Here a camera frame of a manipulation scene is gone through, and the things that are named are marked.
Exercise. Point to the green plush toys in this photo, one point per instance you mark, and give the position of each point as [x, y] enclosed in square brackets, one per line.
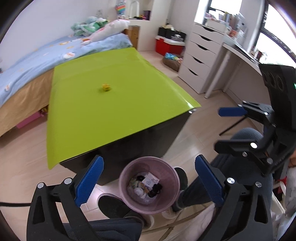
[91, 25]

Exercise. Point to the white drawer cabinet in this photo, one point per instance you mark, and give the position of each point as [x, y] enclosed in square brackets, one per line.
[201, 52]

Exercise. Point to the white plush toy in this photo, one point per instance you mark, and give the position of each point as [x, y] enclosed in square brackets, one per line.
[113, 28]

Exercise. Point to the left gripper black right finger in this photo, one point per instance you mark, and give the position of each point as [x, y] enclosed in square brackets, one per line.
[223, 192]

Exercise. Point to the white cardboard box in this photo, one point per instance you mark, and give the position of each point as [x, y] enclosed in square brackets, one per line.
[150, 180]

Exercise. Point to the brown basket with toys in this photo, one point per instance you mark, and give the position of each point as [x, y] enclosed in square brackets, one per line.
[173, 61]

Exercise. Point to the white desk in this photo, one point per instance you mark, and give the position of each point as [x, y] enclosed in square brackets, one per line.
[227, 52]

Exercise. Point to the rainbow hanging bag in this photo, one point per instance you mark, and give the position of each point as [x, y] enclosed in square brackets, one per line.
[120, 8]

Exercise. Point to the white socks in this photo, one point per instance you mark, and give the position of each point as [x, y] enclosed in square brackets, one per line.
[140, 192]

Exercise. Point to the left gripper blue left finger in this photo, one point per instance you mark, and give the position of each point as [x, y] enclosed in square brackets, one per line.
[73, 192]

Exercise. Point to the green top table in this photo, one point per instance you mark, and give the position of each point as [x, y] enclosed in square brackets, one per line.
[140, 116]

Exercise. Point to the pink box under bed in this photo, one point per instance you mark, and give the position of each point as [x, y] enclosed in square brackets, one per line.
[33, 117]

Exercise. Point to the mint green socks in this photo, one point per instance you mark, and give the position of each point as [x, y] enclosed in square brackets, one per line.
[134, 183]

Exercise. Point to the yellow crumpled paper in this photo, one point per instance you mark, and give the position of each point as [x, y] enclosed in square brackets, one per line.
[106, 87]

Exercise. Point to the pink trash bin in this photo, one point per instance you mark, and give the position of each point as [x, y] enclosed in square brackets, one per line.
[167, 178]

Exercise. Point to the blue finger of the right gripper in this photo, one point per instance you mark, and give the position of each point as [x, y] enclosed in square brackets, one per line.
[231, 111]
[235, 147]

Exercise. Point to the red storage box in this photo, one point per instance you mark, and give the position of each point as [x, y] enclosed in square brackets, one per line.
[165, 45]

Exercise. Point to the bed with blue sheet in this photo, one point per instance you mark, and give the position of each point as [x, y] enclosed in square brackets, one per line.
[26, 85]

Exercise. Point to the black storage bins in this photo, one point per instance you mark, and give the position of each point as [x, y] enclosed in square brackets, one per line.
[169, 32]

